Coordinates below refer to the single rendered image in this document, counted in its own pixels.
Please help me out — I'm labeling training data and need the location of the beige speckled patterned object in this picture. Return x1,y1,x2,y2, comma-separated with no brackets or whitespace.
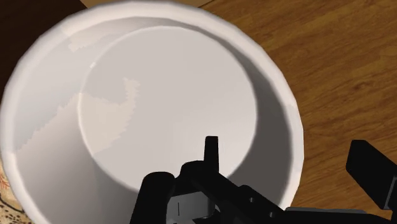
0,157,32,224

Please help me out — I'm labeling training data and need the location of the white round cup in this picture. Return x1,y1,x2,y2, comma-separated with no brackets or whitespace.
0,0,305,224

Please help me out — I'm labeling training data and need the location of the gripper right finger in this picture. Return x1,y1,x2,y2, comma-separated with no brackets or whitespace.
345,139,397,214

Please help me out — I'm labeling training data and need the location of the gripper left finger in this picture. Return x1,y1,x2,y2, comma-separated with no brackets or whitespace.
129,136,290,224

